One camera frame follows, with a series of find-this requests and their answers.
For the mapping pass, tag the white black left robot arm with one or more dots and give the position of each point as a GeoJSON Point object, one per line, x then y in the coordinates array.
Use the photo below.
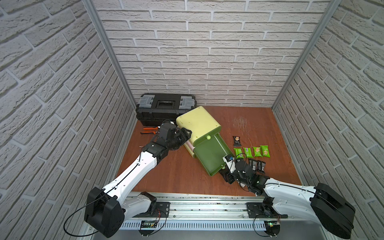
{"type": "Point", "coordinates": [104, 210]}

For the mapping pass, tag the black plastic toolbox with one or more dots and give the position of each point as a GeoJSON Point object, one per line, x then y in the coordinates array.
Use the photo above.
{"type": "Point", "coordinates": [153, 109]}

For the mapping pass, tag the yellow-green drawer cabinet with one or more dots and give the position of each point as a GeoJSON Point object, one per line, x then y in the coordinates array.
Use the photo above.
{"type": "Point", "coordinates": [201, 123]}

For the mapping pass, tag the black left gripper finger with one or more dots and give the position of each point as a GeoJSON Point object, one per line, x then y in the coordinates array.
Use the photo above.
{"type": "Point", "coordinates": [184, 141]}
{"type": "Point", "coordinates": [186, 132]}

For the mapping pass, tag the green drawer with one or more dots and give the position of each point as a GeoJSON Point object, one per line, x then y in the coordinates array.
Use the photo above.
{"type": "Point", "coordinates": [211, 154]}

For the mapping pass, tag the aluminium corner post right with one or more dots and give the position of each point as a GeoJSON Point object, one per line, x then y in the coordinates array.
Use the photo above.
{"type": "Point", "coordinates": [326, 17]}

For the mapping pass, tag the left controller board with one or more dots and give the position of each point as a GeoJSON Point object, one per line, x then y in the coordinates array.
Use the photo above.
{"type": "Point", "coordinates": [148, 227]}

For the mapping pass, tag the black cookie packet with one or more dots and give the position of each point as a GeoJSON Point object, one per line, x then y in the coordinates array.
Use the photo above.
{"type": "Point", "coordinates": [237, 142]}
{"type": "Point", "coordinates": [253, 164]}
{"type": "Point", "coordinates": [261, 167]}

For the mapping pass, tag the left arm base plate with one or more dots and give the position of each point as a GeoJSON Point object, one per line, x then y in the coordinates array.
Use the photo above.
{"type": "Point", "coordinates": [162, 208]}

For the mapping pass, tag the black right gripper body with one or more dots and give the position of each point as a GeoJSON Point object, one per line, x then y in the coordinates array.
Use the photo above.
{"type": "Point", "coordinates": [230, 177]}

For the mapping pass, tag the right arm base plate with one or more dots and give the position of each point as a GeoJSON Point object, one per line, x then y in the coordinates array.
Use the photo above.
{"type": "Point", "coordinates": [260, 210]}

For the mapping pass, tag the aluminium corner post left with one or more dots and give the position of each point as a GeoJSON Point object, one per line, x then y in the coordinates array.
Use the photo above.
{"type": "Point", "coordinates": [98, 24]}

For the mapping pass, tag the right controller board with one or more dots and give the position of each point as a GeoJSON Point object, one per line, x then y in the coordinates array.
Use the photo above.
{"type": "Point", "coordinates": [272, 228]}

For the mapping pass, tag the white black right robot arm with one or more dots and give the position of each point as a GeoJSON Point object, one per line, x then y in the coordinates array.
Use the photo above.
{"type": "Point", "coordinates": [320, 204]}

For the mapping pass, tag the green cookie packet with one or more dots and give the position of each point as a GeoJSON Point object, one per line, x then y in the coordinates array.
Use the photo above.
{"type": "Point", "coordinates": [239, 153]}
{"type": "Point", "coordinates": [257, 152]}
{"type": "Point", "coordinates": [265, 151]}
{"type": "Point", "coordinates": [248, 152]}

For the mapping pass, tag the orange-handled pliers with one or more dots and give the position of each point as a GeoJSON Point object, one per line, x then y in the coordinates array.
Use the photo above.
{"type": "Point", "coordinates": [149, 130]}

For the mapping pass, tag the controller board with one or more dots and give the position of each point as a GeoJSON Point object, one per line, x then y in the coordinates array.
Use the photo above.
{"type": "Point", "coordinates": [272, 228]}
{"type": "Point", "coordinates": [148, 227]}

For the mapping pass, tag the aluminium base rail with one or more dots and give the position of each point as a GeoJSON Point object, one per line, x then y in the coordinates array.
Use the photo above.
{"type": "Point", "coordinates": [203, 212]}

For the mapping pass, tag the aluminium corner post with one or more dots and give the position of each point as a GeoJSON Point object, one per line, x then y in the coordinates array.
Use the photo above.
{"type": "Point", "coordinates": [98, 24]}
{"type": "Point", "coordinates": [326, 17]}

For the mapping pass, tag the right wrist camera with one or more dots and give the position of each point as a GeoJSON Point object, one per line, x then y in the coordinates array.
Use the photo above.
{"type": "Point", "coordinates": [230, 160]}

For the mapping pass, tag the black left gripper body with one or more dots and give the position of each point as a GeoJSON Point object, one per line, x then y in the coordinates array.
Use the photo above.
{"type": "Point", "coordinates": [180, 137]}

